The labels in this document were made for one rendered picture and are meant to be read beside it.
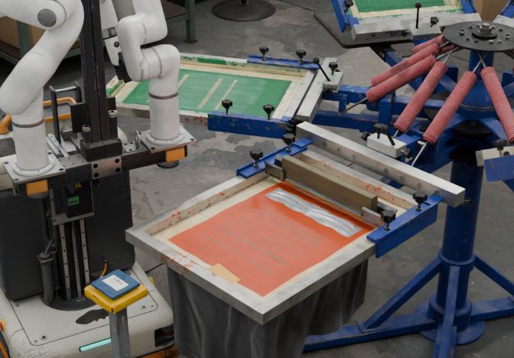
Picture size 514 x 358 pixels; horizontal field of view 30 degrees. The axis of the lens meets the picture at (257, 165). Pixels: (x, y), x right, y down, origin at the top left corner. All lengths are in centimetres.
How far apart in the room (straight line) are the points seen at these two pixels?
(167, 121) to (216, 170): 222
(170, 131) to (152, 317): 93
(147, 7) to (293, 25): 440
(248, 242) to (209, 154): 255
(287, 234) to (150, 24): 77
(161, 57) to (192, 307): 78
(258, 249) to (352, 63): 392
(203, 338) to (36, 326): 93
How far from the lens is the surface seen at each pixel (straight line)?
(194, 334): 309
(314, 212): 307
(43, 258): 373
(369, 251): 287
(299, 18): 749
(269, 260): 285
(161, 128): 309
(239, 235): 296
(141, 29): 296
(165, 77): 303
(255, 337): 282
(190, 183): 516
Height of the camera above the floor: 256
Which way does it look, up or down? 29 degrees down
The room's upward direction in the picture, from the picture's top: straight up
